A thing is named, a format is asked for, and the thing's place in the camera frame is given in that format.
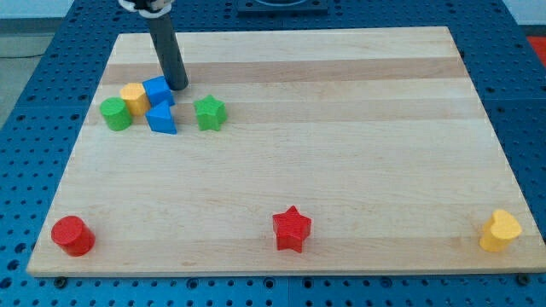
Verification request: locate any green cylinder block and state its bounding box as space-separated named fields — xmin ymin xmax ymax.
xmin=99 ymin=97 xmax=132 ymax=131

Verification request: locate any yellow hexagon block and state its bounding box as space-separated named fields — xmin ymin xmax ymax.
xmin=119 ymin=83 xmax=151 ymax=117

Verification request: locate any green star block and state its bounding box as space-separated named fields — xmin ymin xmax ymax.
xmin=194 ymin=95 xmax=227 ymax=131

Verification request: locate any blue triangle block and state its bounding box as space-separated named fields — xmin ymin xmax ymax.
xmin=145 ymin=101 xmax=177 ymax=135

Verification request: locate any blue cube block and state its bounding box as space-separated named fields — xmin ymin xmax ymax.
xmin=142 ymin=76 xmax=175 ymax=107

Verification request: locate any red star block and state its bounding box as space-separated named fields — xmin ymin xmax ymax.
xmin=272 ymin=206 xmax=312 ymax=253

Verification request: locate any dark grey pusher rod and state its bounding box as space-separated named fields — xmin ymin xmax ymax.
xmin=148 ymin=13 xmax=189 ymax=90

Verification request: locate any white rod mount collar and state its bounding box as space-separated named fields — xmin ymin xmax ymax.
xmin=118 ymin=0 xmax=174 ymax=19

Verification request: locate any yellow heart block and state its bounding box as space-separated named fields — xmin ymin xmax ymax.
xmin=479 ymin=209 xmax=522 ymax=252

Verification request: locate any light wooden board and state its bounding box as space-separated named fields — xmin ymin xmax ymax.
xmin=27 ymin=26 xmax=545 ymax=277

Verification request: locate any red cylinder block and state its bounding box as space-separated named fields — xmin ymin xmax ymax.
xmin=50 ymin=216 xmax=96 ymax=257

